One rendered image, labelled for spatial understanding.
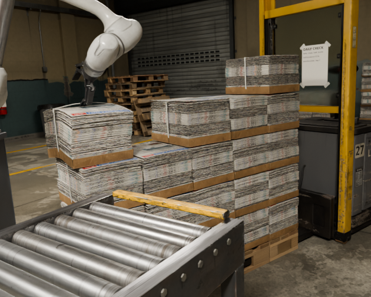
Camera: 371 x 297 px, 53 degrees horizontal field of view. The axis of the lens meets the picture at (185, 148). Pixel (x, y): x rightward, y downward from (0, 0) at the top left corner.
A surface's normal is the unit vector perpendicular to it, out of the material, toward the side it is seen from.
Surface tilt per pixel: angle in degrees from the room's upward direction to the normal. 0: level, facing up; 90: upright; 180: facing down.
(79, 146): 98
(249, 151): 90
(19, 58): 90
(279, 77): 90
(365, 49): 90
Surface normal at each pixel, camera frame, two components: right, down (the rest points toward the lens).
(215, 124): 0.57, 0.12
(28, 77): 0.81, 0.07
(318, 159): -0.80, 0.15
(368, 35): -0.58, 0.18
